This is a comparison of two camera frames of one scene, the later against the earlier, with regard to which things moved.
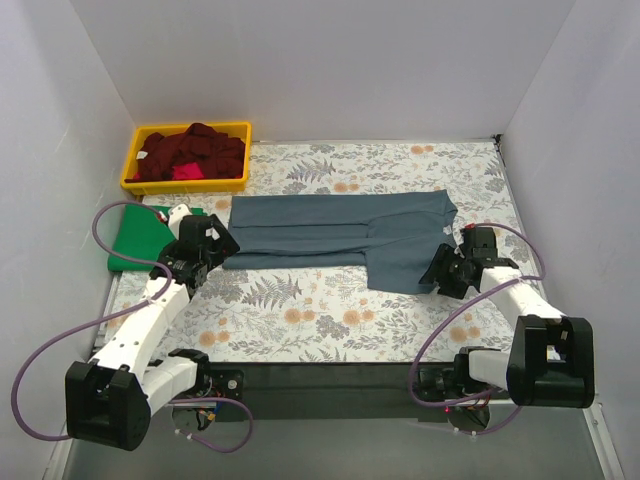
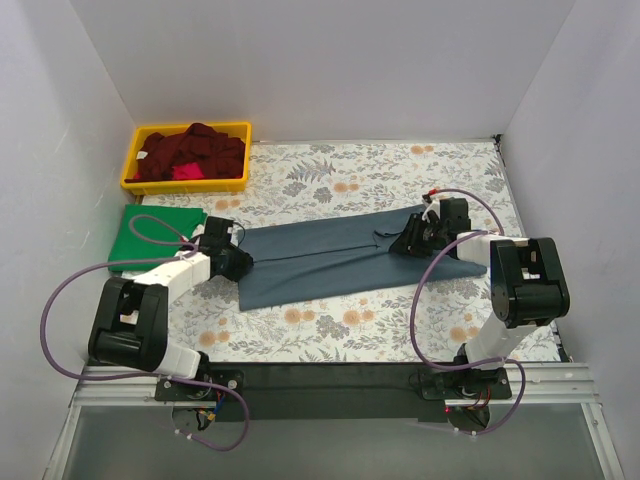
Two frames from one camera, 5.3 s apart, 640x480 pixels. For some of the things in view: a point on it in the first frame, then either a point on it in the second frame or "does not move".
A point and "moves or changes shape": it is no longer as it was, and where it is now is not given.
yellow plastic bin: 239,129 does not move
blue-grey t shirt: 395,235 moves or changes shape
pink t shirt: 187,171 does not move
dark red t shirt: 221,155 does not move
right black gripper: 441,270 → 412,237
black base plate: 326,392 does not move
